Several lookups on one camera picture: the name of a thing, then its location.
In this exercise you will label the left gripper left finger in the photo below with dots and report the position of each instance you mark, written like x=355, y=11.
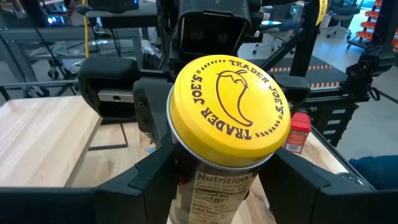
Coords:
x=124, y=205

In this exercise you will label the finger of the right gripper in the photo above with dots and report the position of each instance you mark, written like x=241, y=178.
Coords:
x=295, y=90
x=152, y=105

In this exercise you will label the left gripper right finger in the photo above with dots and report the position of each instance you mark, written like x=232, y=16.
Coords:
x=311, y=205

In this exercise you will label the brown labelled spice jar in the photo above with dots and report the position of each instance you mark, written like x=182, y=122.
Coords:
x=214, y=199

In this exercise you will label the wooden shelf with black legs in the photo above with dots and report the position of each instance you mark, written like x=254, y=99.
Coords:
x=40, y=140

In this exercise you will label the black mat with striped edge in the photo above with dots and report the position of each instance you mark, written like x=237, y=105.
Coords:
x=323, y=74

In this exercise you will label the red-lid spice jar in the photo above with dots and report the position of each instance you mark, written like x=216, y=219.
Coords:
x=298, y=130

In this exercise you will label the person's leg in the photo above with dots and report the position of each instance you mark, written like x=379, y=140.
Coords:
x=376, y=171

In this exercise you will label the office chair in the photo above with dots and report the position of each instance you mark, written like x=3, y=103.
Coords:
x=342, y=11

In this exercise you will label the black aluminium table frame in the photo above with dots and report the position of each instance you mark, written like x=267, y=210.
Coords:
x=303, y=46

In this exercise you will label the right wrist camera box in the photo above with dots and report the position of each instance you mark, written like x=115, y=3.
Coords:
x=214, y=34

